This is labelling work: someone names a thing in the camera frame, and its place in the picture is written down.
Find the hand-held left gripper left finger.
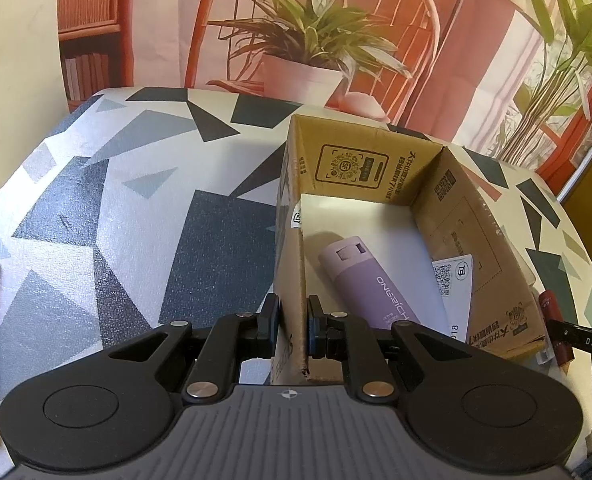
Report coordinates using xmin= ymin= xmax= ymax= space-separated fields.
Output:
xmin=108 ymin=293 xmax=281 ymax=406

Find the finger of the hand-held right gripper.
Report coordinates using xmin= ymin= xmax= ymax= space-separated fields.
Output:
xmin=546 ymin=319 xmax=592 ymax=364

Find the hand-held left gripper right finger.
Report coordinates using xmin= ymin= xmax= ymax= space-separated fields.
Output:
xmin=307 ymin=294 xmax=469 ymax=405

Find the red-brown small carton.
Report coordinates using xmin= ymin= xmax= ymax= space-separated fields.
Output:
xmin=536 ymin=289 xmax=577 ymax=377

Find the purple bottle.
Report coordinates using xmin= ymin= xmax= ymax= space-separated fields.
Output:
xmin=318 ymin=234 xmax=423 ymax=330

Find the cardboard box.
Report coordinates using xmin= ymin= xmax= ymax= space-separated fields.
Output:
xmin=271 ymin=113 xmax=549 ymax=387

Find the white printed paper sheet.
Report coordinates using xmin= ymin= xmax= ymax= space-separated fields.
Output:
xmin=431 ymin=254 xmax=475 ymax=344

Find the wall poster with plants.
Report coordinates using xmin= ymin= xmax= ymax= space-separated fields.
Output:
xmin=56 ymin=0 xmax=592 ymax=202

